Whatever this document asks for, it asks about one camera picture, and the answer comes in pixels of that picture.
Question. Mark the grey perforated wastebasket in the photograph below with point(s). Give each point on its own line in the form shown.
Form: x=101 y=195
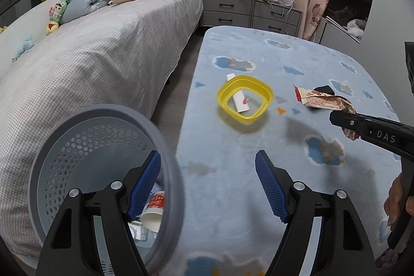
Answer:
x=97 y=120

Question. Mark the blue cloud-print blanket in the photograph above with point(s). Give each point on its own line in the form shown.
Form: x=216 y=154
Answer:
x=233 y=146

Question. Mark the pink printed boards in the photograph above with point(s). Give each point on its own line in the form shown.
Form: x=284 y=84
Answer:
x=310 y=11

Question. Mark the blue plush toy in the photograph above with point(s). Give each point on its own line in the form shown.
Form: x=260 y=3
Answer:
x=24 y=46

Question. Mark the person's right hand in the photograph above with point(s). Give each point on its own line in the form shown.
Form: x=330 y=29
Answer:
x=393 y=201

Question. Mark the red and white paper cup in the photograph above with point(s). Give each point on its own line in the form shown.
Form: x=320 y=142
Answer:
x=153 y=214

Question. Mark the grey two-drawer nightstand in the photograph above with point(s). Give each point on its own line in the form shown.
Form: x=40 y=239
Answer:
x=226 y=9
x=275 y=19

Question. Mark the red and white snack packet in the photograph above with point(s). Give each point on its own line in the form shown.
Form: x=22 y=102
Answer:
x=320 y=99

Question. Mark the yellow plush toy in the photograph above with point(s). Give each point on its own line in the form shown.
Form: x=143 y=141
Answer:
x=3 y=29

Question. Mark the bed with checked cover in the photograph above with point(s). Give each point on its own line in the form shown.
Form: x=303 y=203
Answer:
x=97 y=43

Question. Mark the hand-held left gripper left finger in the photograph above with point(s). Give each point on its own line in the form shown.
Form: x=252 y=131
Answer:
x=144 y=188

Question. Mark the green hooded doll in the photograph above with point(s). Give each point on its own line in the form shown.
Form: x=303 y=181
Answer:
x=58 y=11

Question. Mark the white plastic packet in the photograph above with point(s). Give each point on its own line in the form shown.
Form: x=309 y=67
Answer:
x=139 y=232

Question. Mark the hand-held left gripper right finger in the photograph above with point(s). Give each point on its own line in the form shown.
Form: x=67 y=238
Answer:
x=270 y=187

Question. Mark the yellow plastic container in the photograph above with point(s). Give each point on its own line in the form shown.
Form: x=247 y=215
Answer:
x=223 y=95

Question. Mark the white wall niche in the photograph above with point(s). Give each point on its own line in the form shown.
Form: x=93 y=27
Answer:
x=342 y=1

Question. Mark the white paper strip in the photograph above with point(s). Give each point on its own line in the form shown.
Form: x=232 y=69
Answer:
x=242 y=103

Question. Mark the purple patterned cloth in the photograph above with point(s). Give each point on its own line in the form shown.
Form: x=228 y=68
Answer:
x=388 y=263

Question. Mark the grey cloth bundle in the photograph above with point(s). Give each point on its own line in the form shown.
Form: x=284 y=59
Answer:
x=355 y=27

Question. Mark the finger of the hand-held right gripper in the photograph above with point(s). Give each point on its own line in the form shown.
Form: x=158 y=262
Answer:
x=372 y=133

